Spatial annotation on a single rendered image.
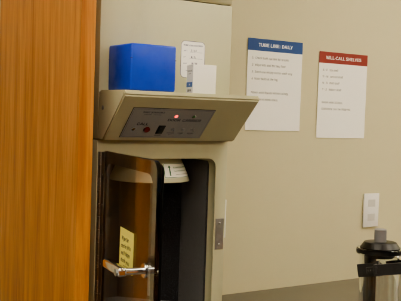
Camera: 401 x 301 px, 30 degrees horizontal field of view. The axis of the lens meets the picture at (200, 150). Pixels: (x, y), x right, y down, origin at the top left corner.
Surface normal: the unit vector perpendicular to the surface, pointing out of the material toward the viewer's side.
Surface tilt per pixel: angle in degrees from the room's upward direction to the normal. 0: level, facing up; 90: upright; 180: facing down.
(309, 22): 90
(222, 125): 135
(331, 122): 90
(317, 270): 90
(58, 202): 90
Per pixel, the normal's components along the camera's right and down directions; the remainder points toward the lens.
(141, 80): 0.54, 0.06
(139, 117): 0.36, 0.75
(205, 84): 0.27, 0.06
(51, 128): -0.84, 0.00
